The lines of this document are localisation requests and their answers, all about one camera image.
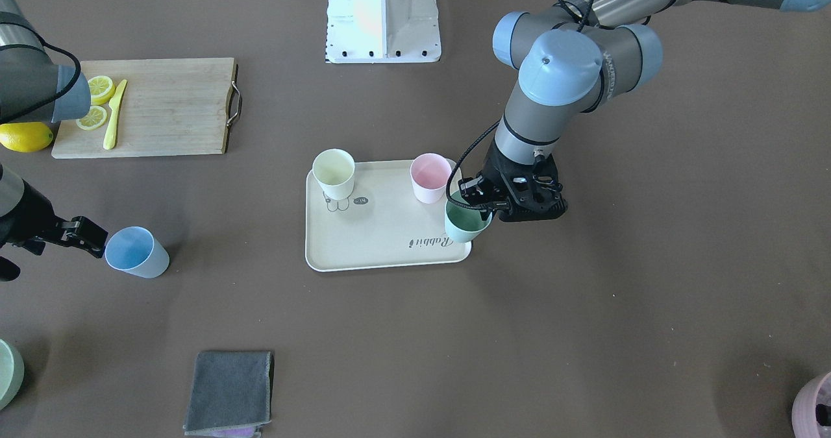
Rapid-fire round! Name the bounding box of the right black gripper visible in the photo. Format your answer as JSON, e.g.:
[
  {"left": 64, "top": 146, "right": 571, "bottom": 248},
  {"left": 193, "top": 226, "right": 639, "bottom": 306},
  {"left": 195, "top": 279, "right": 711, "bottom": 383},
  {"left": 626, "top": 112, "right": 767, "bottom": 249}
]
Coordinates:
[{"left": 0, "top": 178, "right": 108, "bottom": 282}]

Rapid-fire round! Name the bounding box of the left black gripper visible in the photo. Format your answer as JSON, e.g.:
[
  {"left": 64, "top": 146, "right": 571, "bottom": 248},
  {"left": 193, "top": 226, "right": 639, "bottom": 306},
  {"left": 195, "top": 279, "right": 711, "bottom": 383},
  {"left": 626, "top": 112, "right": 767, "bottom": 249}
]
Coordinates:
[{"left": 459, "top": 141, "right": 558, "bottom": 213}]

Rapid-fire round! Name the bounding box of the mint green cup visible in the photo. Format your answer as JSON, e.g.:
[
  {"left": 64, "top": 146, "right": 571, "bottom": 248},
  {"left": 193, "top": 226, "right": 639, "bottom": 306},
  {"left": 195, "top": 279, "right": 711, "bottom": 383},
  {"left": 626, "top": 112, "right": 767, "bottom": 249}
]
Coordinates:
[{"left": 444, "top": 191, "right": 493, "bottom": 243}]

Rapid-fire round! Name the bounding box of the pink cup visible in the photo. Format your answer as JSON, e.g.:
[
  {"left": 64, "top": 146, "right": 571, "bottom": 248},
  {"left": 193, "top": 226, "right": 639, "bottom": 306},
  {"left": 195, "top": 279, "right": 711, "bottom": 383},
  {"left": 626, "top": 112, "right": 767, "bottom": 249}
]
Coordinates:
[{"left": 410, "top": 153, "right": 452, "bottom": 204}]

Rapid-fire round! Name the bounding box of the light blue cup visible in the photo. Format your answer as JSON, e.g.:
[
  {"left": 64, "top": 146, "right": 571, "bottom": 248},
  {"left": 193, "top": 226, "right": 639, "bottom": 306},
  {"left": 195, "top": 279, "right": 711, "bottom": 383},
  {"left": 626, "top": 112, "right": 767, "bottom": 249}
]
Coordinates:
[{"left": 104, "top": 227, "right": 170, "bottom": 278}]

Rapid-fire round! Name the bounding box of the cream white cup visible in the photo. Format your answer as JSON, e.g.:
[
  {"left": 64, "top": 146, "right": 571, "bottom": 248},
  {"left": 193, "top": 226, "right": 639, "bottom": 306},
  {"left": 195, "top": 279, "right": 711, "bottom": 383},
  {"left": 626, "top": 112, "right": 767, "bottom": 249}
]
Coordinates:
[{"left": 312, "top": 149, "right": 356, "bottom": 201}]

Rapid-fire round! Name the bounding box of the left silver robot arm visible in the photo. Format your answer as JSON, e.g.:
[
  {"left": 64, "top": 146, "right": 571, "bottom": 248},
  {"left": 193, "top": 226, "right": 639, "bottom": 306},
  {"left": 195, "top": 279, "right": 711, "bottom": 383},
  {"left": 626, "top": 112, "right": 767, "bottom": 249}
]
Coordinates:
[{"left": 449, "top": 0, "right": 829, "bottom": 222}]

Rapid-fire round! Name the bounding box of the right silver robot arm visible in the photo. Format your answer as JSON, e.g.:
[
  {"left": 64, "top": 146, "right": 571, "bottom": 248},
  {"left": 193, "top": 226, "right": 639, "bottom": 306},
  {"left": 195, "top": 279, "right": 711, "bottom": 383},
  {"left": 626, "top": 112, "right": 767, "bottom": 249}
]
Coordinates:
[{"left": 1, "top": 0, "right": 107, "bottom": 258}]

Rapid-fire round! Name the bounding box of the cream rectangular tray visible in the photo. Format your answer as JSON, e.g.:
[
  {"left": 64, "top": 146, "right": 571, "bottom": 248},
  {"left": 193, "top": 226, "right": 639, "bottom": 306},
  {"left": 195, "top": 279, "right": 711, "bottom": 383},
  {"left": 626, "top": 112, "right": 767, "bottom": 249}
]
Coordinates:
[{"left": 305, "top": 160, "right": 472, "bottom": 272}]

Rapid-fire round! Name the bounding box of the mint green bowl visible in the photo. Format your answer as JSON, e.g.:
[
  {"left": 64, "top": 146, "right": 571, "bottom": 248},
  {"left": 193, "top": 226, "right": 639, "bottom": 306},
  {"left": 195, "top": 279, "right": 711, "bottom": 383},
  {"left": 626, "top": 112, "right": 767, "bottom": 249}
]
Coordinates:
[{"left": 0, "top": 339, "right": 25, "bottom": 409}]

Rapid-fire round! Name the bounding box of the whole yellow lemon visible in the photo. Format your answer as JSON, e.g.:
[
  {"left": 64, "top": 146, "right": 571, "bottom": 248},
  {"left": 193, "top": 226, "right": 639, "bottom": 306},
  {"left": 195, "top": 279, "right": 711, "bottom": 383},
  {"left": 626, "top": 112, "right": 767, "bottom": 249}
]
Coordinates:
[{"left": 1, "top": 122, "right": 54, "bottom": 153}]

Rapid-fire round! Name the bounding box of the yellow plastic knife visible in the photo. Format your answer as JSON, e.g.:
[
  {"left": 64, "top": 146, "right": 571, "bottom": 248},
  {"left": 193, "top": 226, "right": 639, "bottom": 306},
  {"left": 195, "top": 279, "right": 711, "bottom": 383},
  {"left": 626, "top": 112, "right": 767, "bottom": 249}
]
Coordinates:
[{"left": 102, "top": 79, "right": 128, "bottom": 151}]

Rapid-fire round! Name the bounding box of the lemon half slice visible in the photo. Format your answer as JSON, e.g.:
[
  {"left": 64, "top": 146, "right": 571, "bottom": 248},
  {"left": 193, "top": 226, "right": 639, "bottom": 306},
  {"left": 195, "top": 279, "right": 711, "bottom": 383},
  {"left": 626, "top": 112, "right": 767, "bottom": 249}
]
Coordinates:
[
  {"left": 75, "top": 106, "right": 109, "bottom": 131},
  {"left": 87, "top": 75, "right": 116, "bottom": 106}
]

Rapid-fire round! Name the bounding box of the wooden cutting board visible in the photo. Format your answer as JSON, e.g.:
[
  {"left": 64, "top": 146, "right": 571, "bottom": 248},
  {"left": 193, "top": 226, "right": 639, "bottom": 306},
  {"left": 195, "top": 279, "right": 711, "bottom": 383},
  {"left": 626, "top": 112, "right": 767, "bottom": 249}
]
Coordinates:
[{"left": 51, "top": 58, "right": 238, "bottom": 159}]

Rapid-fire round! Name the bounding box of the grey folded cloth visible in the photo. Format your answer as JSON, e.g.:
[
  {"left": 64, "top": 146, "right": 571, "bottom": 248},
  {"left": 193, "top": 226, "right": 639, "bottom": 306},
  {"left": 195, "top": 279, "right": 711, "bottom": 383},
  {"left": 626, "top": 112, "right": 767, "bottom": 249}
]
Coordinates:
[{"left": 183, "top": 350, "right": 273, "bottom": 437}]

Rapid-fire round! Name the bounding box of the pink mixing bowl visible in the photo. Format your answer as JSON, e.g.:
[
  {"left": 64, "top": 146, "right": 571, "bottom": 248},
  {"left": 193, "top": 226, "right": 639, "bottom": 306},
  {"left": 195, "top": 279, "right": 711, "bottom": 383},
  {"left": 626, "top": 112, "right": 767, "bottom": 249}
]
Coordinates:
[{"left": 791, "top": 372, "right": 830, "bottom": 437}]

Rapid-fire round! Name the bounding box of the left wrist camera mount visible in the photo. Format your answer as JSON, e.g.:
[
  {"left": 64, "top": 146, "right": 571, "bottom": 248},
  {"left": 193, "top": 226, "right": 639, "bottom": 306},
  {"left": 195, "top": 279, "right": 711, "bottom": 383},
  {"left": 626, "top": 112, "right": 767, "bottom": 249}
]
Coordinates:
[{"left": 498, "top": 169, "right": 569, "bottom": 223}]

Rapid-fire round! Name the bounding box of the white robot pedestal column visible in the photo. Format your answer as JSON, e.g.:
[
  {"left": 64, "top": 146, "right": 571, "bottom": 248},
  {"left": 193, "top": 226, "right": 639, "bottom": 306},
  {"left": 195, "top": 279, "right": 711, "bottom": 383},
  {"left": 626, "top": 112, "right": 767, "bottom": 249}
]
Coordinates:
[{"left": 325, "top": 0, "right": 442, "bottom": 64}]

